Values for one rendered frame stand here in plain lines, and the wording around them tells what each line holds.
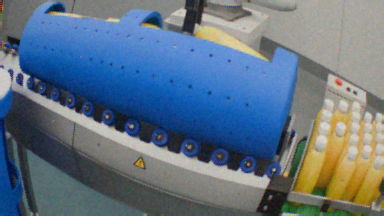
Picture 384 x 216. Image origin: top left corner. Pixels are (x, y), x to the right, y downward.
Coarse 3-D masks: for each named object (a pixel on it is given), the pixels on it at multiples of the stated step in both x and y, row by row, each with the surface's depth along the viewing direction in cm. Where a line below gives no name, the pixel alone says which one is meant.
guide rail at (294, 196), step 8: (296, 192) 126; (296, 200) 126; (304, 200) 125; (312, 200) 125; (320, 200) 124; (336, 200) 122; (336, 208) 123; (344, 208) 122; (352, 208) 121; (360, 208) 120; (368, 208) 119
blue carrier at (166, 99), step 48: (48, 48) 141; (96, 48) 136; (144, 48) 134; (192, 48) 132; (96, 96) 143; (144, 96) 135; (192, 96) 131; (240, 96) 128; (288, 96) 126; (240, 144) 134
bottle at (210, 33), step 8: (200, 24) 140; (200, 32) 137; (208, 32) 137; (216, 32) 137; (224, 32) 138; (216, 40) 136; (224, 40) 136; (232, 40) 137; (240, 48) 136; (248, 48) 137; (256, 56) 136
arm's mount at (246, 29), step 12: (180, 12) 199; (252, 12) 211; (180, 24) 198; (204, 24) 194; (216, 24) 192; (228, 24) 193; (240, 24) 195; (252, 24) 197; (264, 24) 207; (240, 36) 190; (252, 36) 194
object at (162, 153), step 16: (32, 96) 155; (64, 112) 151; (96, 128) 148; (112, 128) 148; (128, 144) 146; (144, 144) 145; (176, 160) 143; (192, 160) 143; (224, 176) 141; (240, 176) 140; (256, 176) 139
